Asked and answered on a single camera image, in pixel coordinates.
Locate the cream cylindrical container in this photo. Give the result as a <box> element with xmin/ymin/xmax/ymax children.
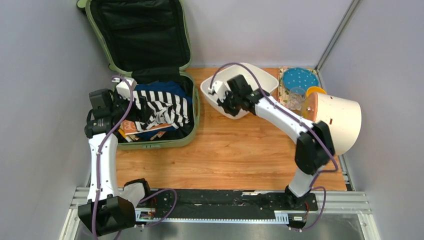
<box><xmin>311</xmin><ymin>93</ymin><xmax>362</xmax><ymax>156</ymax></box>

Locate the green hard-shell suitcase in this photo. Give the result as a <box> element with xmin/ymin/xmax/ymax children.
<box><xmin>77</xmin><ymin>0</ymin><xmax>201</xmax><ymax>150</ymax></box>

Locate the orange bunny print cloth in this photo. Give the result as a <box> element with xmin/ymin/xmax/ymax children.
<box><xmin>120</xmin><ymin>120</ymin><xmax>172</xmax><ymax>135</ymax></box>

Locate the clear drinking glass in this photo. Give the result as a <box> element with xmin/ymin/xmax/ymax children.
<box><xmin>286</xmin><ymin>87</ymin><xmax>306</xmax><ymax>111</ymax></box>

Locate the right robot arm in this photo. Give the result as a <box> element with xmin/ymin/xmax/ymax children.
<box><xmin>208</xmin><ymin>74</ymin><xmax>335</xmax><ymax>210</ymax></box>

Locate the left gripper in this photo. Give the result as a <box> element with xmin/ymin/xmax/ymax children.
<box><xmin>110</xmin><ymin>91</ymin><xmax>154</xmax><ymax>124</ymax></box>

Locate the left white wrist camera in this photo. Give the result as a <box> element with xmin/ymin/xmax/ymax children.
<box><xmin>112</xmin><ymin>77</ymin><xmax>137</xmax><ymax>101</ymax></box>

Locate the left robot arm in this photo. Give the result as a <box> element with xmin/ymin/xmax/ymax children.
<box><xmin>77</xmin><ymin>89</ymin><xmax>153</xmax><ymax>240</ymax></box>

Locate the dark blue garment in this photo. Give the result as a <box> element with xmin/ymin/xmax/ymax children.
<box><xmin>134</xmin><ymin>81</ymin><xmax>193</xmax><ymax>141</ymax></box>

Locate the yellow bowl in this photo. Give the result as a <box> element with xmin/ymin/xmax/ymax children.
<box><xmin>306</xmin><ymin>86</ymin><xmax>327</xmax><ymax>98</ymax></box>

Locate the white plastic tub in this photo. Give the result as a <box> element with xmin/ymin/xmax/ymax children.
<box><xmin>200</xmin><ymin>62</ymin><xmax>279</xmax><ymax>120</ymax></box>

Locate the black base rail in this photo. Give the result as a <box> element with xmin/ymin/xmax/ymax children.
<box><xmin>139</xmin><ymin>189</ymin><xmax>319</xmax><ymax>220</ymax></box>

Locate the black white striped shirt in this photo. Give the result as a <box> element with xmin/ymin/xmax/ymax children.
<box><xmin>133</xmin><ymin>90</ymin><xmax>191</xmax><ymax>129</ymax></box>

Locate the transparent orange disc lid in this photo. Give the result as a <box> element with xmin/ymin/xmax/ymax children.
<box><xmin>300</xmin><ymin>95</ymin><xmax>317</xmax><ymax>122</ymax></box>

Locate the floral placemat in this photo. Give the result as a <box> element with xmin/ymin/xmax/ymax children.
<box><xmin>277</xmin><ymin>66</ymin><xmax>320</xmax><ymax>108</ymax></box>

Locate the blue dotted plate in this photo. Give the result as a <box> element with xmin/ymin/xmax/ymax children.
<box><xmin>282</xmin><ymin>67</ymin><xmax>319</xmax><ymax>91</ymax></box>

